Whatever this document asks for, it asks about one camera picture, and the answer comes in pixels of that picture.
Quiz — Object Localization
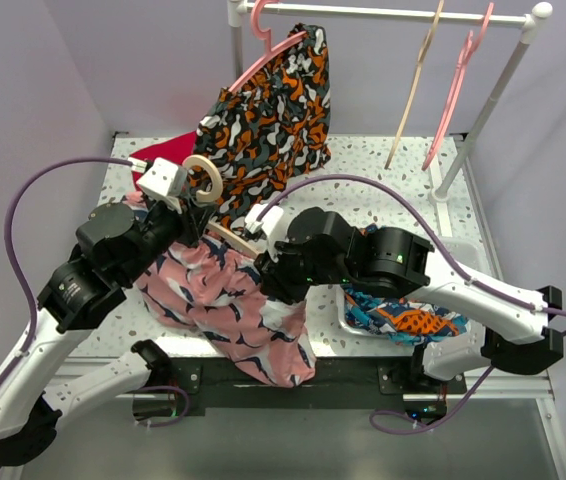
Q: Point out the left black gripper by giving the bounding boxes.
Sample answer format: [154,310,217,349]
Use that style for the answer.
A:
[119,188,218,284]

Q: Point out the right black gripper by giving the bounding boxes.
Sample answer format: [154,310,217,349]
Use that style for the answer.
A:
[254,229,352,303]

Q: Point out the pink navy patterned shorts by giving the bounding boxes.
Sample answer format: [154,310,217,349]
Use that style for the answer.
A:
[123,191,317,389]

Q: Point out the beige wooden hanger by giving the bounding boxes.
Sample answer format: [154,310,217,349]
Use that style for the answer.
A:
[384,0,445,170]
[182,155,259,259]

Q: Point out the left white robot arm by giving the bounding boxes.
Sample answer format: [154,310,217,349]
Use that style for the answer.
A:
[0,201,214,467]

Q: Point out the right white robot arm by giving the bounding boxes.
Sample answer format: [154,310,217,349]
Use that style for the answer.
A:
[245,205,564,393]

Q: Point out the blue orange patterned shorts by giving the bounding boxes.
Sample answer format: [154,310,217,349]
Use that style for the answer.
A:
[340,224,472,347]

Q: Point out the orange black camo shorts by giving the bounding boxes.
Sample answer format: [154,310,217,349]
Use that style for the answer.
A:
[193,23,331,232]

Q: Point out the left pink hanger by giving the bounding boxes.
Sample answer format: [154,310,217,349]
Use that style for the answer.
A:
[227,0,307,93]

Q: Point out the pink hanger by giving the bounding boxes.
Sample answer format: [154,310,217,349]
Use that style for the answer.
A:
[421,2,494,171]
[227,0,307,93]

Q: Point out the right pink hanger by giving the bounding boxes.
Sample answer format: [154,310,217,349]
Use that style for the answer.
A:
[421,2,494,171]

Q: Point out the red folded cloth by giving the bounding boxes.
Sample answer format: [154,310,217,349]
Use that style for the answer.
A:
[129,131,197,165]

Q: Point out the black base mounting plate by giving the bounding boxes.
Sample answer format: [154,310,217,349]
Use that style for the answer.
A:
[131,340,466,420]

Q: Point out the white plastic basket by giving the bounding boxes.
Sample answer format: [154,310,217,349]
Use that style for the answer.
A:
[334,236,484,346]

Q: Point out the white clothes rack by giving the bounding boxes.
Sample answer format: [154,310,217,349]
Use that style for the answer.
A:
[242,1,553,205]

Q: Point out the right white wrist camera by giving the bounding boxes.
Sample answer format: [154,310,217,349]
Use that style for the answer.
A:
[245,204,287,262]

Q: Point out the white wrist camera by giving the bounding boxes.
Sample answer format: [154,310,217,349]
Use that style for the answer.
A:
[137,158,188,213]
[245,204,287,262]

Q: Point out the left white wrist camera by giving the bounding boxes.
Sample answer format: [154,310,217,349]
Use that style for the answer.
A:
[137,158,188,213]

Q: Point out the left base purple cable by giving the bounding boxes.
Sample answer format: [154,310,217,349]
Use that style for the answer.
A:
[135,383,194,429]

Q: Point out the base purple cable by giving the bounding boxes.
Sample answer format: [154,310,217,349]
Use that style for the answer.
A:
[135,383,194,429]
[368,364,496,435]

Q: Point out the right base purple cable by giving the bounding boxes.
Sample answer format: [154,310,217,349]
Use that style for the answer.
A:
[368,364,496,435]

